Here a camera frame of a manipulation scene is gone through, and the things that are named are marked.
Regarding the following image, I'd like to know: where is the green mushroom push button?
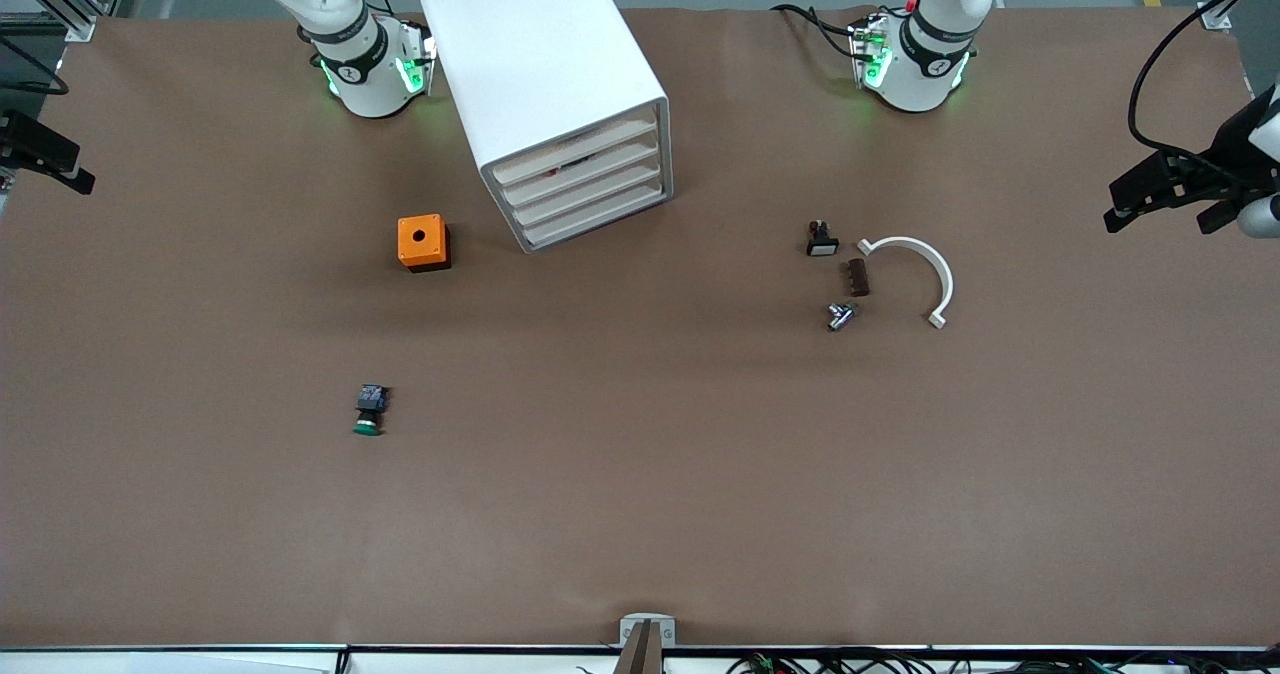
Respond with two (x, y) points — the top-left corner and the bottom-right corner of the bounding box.
(352, 384), (391, 438)

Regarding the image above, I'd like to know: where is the white curved plastic bracket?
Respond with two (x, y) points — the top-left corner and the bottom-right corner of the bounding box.
(857, 236), (956, 331)

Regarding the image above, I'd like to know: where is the orange button enclosure box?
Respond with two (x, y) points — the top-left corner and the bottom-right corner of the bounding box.
(397, 214), (453, 274)

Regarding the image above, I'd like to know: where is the black arm base cable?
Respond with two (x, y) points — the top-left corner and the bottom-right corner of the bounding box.
(770, 2), (871, 61)

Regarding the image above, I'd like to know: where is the black cable bundle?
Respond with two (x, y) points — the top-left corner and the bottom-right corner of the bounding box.
(725, 647), (1280, 674)

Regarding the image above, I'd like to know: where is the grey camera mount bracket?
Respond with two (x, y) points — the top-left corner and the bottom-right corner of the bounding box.
(612, 613), (678, 674)

